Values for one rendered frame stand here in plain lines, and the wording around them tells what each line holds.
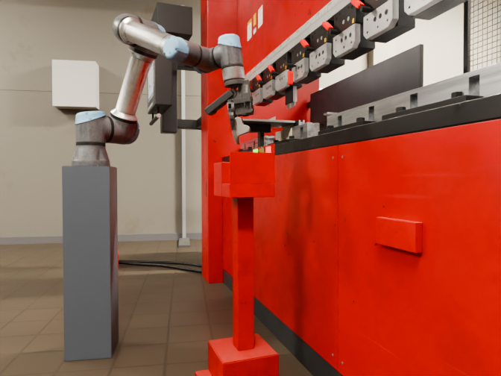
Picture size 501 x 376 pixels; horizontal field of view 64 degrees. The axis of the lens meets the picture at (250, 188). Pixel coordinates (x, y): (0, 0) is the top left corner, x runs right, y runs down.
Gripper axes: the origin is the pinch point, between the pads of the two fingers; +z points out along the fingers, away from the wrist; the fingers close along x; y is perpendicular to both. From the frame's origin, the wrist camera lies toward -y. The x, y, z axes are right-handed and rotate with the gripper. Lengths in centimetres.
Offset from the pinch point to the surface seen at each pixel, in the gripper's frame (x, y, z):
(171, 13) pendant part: 143, -55, -101
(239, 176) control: -7.7, 1.0, 11.9
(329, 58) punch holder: 25, 37, -28
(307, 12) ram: 42, 32, -53
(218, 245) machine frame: 131, -41, 63
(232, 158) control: -8.4, -0.4, 5.9
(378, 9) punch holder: -5, 50, -34
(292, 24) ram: 57, 25, -53
